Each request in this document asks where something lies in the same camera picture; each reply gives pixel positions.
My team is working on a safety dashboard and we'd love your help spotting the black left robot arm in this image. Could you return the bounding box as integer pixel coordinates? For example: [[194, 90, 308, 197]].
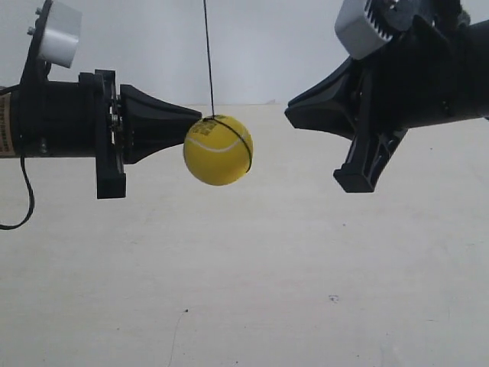
[[1, 1, 202, 199]]

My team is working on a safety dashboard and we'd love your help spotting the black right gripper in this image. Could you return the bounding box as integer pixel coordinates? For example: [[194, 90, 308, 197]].
[[284, 17, 465, 193]]

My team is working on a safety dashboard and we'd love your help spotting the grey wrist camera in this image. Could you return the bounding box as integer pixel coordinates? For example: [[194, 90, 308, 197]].
[[334, 0, 399, 60], [38, 1, 83, 69]]

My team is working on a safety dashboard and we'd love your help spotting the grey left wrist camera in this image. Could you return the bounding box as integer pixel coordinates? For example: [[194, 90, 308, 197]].
[[38, 1, 83, 69]]

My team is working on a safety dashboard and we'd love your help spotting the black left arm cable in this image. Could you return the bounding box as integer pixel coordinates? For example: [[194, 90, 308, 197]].
[[0, 154, 36, 231]]

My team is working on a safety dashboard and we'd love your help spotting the thin black hanging string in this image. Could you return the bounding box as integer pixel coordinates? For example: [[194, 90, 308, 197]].
[[201, 0, 217, 118]]

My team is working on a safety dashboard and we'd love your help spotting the yellow tennis ball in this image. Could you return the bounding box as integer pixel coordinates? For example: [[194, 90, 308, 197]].
[[183, 115, 254, 187]]

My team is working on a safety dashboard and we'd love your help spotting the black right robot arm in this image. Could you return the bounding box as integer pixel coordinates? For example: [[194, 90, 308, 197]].
[[285, 1, 488, 193]]

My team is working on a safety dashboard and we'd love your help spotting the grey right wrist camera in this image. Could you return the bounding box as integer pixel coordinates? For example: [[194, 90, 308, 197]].
[[334, 0, 399, 60]]

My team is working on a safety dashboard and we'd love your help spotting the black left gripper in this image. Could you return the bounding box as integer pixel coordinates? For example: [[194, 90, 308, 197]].
[[79, 70, 202, 199]]

